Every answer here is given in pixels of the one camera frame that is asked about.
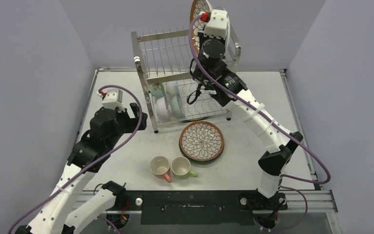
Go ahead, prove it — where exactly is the stainless steel dish rack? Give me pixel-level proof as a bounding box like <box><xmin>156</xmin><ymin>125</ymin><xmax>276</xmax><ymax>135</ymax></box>
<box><xmin>131</xmin><ymin>29</ymin><xmax>232</xmax><ymax>133</ymax></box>

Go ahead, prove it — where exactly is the strawberry pattern top plate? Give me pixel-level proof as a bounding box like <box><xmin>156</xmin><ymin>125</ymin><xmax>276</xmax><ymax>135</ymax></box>
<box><xmin>224</xmin><ymin>16</ymin><xmax>231</xmax><ymax>50</ymax></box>

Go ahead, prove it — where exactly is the brown rim flower plate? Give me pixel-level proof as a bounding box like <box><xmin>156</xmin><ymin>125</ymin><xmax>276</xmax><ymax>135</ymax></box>
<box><xmin>189</xmin><ymin>0</ymin><xmax>213</xmax><ymax>54</ymax></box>

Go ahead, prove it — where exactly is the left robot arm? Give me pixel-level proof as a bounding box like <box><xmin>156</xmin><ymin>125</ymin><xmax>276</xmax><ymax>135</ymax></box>
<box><xmin>16</xmin><ymin>102</ymin><xmax>148</xmax><ymax>234</ymax></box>

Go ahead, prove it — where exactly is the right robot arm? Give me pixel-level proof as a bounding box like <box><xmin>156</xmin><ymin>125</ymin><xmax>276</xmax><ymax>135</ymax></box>
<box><xmin>189</xmin><ymin>39</ymin><xmax>303</xmax><ymax>209</ymax></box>

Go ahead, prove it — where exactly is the dark bottom plate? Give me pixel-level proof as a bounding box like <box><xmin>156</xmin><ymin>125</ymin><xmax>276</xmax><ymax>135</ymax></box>
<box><xmin>178</xmin><ymin>142</ymin><xmax>225</xmax><ymax>165</ymax></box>

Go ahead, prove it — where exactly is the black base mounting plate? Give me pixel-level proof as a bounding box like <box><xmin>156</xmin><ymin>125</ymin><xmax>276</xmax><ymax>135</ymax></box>
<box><xmin>106</xmin><ymin>190</ymin><xmax>288</xmax><ymax>226</ymax></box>

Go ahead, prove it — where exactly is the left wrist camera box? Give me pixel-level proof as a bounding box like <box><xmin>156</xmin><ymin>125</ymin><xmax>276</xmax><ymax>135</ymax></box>
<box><xmin>97</xmin><ymin>89</ymin><xmax>125</xmax><ymax>112</ymax></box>

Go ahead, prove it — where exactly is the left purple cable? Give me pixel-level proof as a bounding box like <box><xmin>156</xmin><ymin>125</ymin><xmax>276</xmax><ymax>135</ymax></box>
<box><xmin>7</xmin><ymin>84</ymin><xmax>144</xmax><ymax>234</ymax></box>

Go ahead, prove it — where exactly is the pink handled cream mug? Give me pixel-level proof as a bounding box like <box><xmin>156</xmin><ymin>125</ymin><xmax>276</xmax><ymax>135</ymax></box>
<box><xmin>150</xmin><ymin>156</ymin><xmax>172</xmax><ymax>183</ymax></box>

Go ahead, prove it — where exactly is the green handled cream mug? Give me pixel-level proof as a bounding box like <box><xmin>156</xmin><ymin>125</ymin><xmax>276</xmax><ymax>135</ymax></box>
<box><xmin>170</xmin><ymin>157</ymin><xmax>198</xmax><ymax>179</ymax></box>

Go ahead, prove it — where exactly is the aluminium right side rail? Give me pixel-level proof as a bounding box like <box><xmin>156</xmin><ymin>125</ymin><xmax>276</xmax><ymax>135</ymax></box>
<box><xmin>279</xmin><ymin>69</ymin><xmax>318</xmax><ymax>181</ymax></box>

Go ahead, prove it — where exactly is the aluminium rail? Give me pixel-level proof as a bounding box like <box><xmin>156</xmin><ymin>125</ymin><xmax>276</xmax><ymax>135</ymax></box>
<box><xmin>50</xmin><ymin>190</ymin><xmax>338</xmax><ymax>214</ymax></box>
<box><xmin>279</xmin><ymin>69</ymin><xmax>318</xmax><ymax>181</ymax></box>

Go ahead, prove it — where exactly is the aluminium front rail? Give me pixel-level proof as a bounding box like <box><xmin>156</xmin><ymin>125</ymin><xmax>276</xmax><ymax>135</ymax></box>
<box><xmin>50</xmin><ymin>190</ymin><xmax>338</xmax><ymax>214</ymax></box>

